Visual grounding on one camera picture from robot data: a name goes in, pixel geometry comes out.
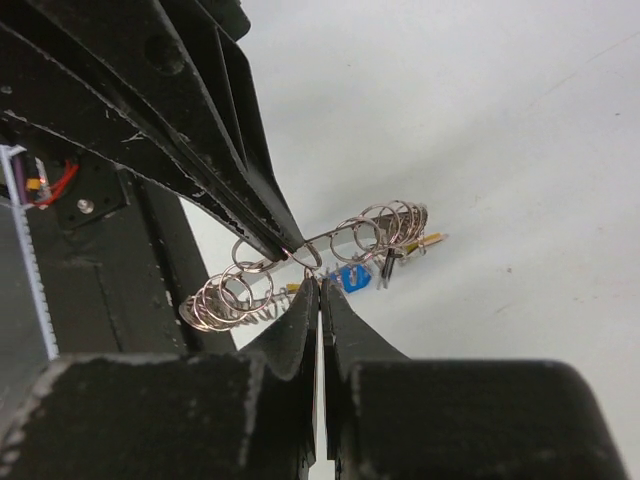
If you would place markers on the metal key organizer ring disc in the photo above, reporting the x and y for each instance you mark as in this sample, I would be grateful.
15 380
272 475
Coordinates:
248 291

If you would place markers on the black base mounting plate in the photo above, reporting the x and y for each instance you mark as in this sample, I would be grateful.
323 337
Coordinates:
116 257

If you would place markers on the blue tag key lower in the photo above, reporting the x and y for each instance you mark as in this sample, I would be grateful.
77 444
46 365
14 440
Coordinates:
350 278

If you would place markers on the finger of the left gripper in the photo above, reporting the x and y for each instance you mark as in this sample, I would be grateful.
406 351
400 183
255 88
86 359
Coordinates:
175 70
43 100

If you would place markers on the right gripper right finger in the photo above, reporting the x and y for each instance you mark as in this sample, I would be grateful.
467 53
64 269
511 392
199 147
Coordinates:
392 417

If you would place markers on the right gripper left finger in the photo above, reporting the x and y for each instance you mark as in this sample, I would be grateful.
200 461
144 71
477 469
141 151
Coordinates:
243 415

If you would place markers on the white slotted cable duct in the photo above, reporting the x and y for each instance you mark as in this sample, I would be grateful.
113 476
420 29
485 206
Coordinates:
28 252

